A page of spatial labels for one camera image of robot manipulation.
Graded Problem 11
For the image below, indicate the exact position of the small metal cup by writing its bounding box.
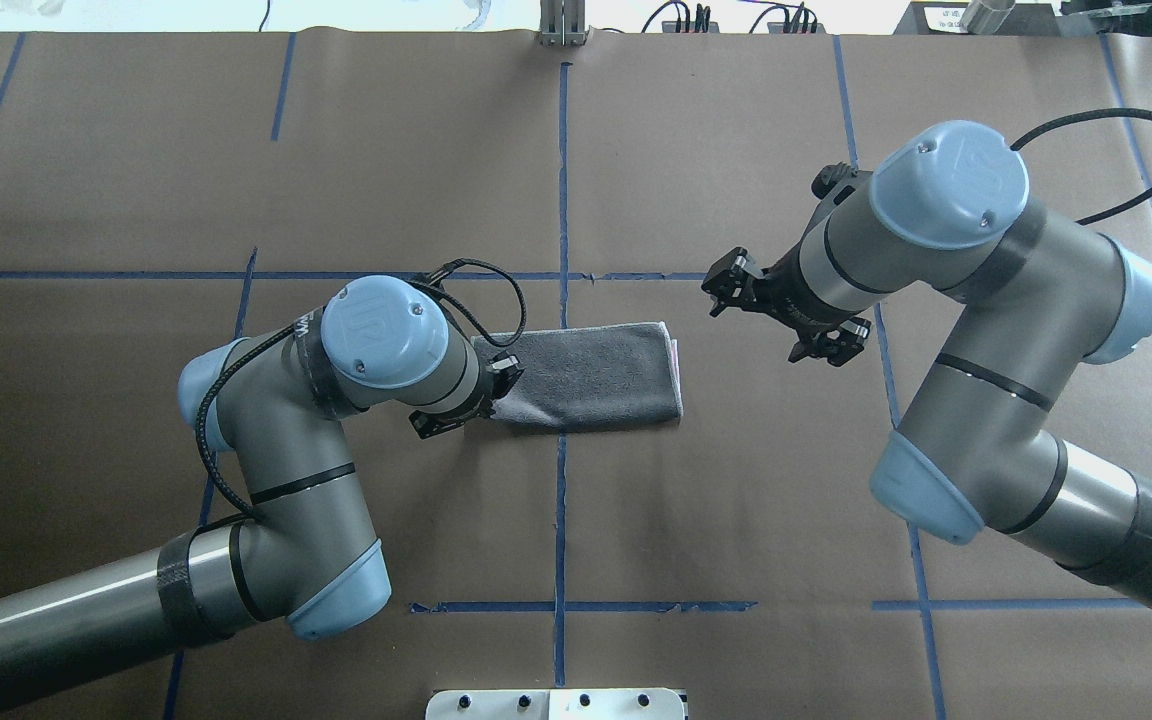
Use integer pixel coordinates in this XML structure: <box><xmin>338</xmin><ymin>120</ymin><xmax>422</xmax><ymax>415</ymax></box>
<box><xmin>958</xmin><ymin>0</ymin><xmax>1016</xmax><ymax>36</ymax></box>

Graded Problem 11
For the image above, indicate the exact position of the pink grey towel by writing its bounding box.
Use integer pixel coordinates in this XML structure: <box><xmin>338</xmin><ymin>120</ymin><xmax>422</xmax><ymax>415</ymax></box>
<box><xmin>493</xmin><ymin>323</ymin><xmax>684</xmax><ymax>433</ymax></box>

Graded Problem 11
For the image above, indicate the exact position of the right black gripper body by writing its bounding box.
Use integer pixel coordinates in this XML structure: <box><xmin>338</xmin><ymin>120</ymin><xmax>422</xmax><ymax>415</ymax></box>
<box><xmin>702</xmin><ymin>249</ymin><xmax>872</xmax><ymax>365</ymax></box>

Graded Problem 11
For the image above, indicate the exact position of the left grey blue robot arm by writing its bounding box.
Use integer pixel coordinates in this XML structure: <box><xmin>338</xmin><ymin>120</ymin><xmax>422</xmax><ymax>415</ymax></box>
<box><xmin>0</xmin><ymin>270</ymin><xmax>522</xmax><ymax>708</ymax></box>

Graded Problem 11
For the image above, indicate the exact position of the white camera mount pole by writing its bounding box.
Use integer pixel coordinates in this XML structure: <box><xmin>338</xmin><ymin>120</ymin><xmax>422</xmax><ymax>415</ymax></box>
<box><xmin>424</xmin><ymin>687</ymin><xmax>690</xmax><ymax>719</ymax></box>

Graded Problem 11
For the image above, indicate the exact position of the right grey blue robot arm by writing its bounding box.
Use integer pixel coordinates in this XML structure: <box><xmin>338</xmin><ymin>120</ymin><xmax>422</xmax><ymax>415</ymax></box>
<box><xmin>702</xmin><ymin>120</ymin><xmax>1152</xmax><ymax>609</ymax></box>

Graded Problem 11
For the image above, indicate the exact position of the aluminium frame post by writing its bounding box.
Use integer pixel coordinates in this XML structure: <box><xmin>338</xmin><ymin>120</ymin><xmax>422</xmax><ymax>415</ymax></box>
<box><xmin>538</xmin><ymin>0</ymin><xmax>589</xmax><ymax>47</ymax></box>

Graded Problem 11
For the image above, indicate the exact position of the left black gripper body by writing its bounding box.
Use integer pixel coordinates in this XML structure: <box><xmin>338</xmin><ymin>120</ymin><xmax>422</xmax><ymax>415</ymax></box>
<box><xmin>408</xmin><ymin>350</ymin><xmax>524</xmax><ymax>439</ymax></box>

